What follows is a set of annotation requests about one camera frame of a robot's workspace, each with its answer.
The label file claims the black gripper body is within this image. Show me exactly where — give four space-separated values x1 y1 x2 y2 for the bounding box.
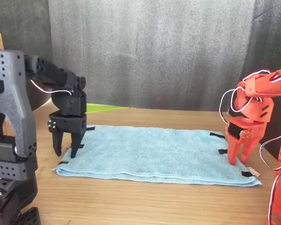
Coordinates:
48 110 87 135

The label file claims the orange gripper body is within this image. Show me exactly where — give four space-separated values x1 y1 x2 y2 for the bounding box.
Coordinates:
225 115 268 143

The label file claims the light blue towel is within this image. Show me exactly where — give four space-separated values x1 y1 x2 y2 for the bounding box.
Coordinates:
52 124 262 188

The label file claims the dark grey foam panel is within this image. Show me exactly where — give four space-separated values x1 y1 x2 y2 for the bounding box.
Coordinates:
228 0 281 162
0 0 54 111

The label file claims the light grey foam panel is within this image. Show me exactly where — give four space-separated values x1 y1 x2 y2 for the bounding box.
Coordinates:
48 0 257 112

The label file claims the red white servo wire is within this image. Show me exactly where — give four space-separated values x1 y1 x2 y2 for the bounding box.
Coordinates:
30 79 74 96
267 170 281 225
219 86 255 124
259 135 281 171
242 69 281 83

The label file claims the lime green plastic bracket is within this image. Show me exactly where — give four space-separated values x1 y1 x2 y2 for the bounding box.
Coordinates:
85 103 130 114

